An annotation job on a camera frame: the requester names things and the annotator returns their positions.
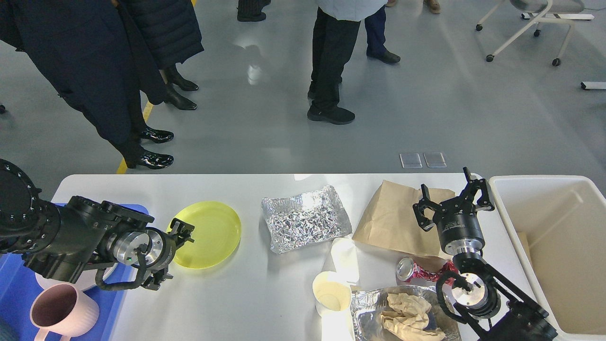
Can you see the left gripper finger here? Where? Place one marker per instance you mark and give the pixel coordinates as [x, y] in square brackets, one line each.
[153, 282]
[180, 232]

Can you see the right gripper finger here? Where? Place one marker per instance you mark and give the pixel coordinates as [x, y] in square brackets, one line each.
[475, 196]
[425, 223]

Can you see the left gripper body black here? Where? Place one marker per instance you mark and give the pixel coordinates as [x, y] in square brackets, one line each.
[158, 250]

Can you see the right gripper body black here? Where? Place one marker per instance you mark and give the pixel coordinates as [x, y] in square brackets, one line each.
[458, 227]

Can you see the yellow plastic plate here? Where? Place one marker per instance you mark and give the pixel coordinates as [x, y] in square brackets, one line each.
[216, 235]

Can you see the pink mug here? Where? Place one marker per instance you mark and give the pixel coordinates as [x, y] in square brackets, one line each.
[64, 310]

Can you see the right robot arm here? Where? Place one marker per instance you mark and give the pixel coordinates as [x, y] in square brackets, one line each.
[475, 293]

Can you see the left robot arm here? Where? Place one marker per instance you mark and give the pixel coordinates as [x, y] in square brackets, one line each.
[61, 242]

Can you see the brown paper bag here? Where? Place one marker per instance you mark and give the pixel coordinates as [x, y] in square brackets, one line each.
[389, 222]

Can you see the crushed red soda can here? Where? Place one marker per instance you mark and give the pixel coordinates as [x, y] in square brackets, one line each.
[407, 269]

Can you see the right floor outlet plate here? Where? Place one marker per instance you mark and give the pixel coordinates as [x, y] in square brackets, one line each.
[435, 160]

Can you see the floor outlet plate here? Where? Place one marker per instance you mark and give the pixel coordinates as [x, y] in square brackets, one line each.
[411, 161]
[435, 160]

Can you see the left floor outlet plate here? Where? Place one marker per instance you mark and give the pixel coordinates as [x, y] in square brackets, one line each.
[411, 161]

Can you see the pink plate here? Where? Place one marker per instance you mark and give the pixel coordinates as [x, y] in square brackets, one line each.
[85, 282]

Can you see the white plastic bin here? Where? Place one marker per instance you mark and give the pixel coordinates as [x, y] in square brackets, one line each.
[557, 226]

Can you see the white paper cup lying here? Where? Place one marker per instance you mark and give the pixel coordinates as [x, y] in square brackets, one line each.
[344, 257]

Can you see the foil tray with paper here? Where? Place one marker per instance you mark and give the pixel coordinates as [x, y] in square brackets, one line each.
[366, 307]

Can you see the crumpled foil tray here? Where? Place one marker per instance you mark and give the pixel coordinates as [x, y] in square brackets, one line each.
[305, 219]

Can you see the white paper cup upright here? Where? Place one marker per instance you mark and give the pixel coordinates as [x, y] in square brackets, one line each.
[332, 293]

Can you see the white furniture leg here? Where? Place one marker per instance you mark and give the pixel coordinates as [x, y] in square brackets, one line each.
[593, 85]

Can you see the person in black puffer coat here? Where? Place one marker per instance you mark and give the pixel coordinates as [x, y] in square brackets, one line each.
[171, 32]

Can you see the person in dark coat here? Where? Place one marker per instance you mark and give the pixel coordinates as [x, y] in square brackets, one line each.
[95, 58]

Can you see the person in navy trousers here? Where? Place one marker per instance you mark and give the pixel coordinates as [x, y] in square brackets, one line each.
[375, 38]

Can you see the person in brown shoes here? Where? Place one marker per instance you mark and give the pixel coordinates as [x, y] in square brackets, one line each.
[432, 5]

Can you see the white rolling chair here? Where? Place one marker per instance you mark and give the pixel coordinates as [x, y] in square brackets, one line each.
[537, 13]

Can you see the person in light jacket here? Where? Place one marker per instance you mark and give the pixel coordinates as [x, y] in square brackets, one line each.
[333, 40]

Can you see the person with black shoes behind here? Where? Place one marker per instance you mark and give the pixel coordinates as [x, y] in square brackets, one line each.
[251, 10]

